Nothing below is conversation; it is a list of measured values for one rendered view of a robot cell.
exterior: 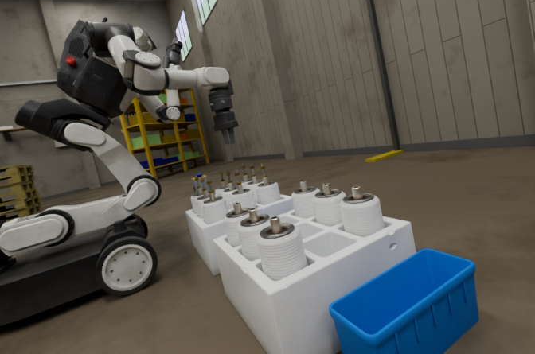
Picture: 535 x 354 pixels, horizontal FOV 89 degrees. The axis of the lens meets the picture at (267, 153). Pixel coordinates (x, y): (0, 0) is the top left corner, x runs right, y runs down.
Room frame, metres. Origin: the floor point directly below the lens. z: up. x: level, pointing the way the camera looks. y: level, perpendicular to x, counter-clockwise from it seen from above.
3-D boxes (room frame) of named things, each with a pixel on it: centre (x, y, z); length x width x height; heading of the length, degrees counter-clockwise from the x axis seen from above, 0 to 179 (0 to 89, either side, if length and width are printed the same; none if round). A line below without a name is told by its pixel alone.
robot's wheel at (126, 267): (0.97, 0.58, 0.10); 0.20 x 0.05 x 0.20; 117
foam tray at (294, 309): (0.72, -0.04, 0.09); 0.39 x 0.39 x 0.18; 26
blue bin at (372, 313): (0.50, -0.20, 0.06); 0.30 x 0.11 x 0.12; 116
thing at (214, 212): (1.05, 0.25, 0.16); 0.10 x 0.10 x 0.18
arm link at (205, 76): (1.07, 0.16, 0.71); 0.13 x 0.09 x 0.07; 131
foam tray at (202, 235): (1.21, 0.19, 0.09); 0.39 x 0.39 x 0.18; 25
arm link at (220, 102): (1.10, 0.14, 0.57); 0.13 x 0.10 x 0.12; 46
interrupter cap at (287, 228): (0.57, 0.01, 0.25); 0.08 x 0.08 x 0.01
